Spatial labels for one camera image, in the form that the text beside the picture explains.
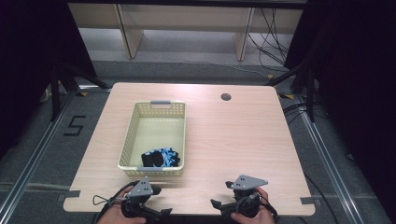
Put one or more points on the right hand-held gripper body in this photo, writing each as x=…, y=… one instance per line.
x=247, y=191

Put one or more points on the black fingerless glove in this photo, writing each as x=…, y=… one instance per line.
x=152, y=159

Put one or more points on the person's left hand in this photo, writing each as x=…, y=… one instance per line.
x=115, y=216

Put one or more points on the blue camouflage fingerless glove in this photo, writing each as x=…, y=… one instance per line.
x=169, y=155

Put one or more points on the grey tape strip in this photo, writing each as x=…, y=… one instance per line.
x=72, y=194
x=307, y=200

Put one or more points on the aluminium floor rail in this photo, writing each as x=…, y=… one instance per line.
x=34, y=152
x=327, y=155

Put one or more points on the light wooden shelf unit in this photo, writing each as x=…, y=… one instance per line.
x=186, y=21

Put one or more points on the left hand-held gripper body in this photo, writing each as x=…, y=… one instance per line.
x=140, y=189

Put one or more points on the person's right hand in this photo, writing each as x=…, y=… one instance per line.
x=264, y=214

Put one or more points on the cream perforated plastic basket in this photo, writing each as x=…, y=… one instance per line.
x=155, y=133

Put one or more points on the black metal stand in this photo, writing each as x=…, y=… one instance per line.
x=303, y=84
x=63, y=84

